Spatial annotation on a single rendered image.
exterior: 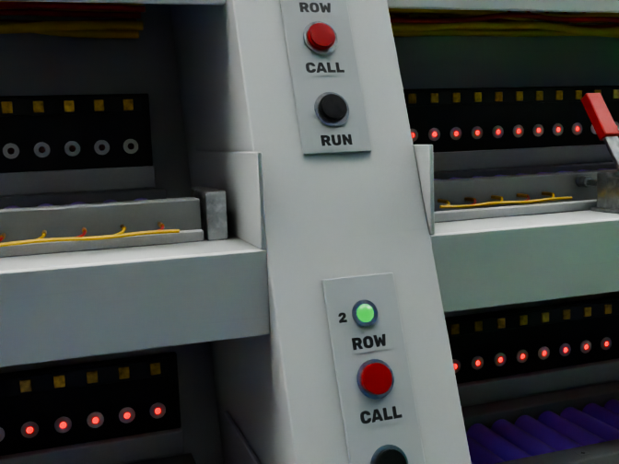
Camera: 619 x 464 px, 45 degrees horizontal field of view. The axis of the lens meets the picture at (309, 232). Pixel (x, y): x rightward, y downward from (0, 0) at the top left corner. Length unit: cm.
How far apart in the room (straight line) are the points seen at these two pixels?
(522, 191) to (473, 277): 12
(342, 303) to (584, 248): 16
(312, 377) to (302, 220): 8
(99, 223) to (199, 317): 8
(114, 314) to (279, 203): 10
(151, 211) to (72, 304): 8
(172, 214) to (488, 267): 18
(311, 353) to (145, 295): 9
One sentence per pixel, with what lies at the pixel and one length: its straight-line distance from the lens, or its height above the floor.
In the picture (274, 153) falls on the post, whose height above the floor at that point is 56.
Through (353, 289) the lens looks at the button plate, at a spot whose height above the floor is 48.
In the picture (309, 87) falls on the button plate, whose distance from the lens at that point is 42.
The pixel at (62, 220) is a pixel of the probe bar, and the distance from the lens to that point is 43.
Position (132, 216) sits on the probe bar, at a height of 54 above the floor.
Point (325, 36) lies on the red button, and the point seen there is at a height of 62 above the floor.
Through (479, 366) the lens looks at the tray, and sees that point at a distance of 61.
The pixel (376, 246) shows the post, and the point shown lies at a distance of 40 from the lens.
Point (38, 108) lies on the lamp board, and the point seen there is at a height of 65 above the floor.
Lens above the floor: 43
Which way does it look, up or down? 12 degrees up
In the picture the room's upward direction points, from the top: 8 degrees counter-clockwise
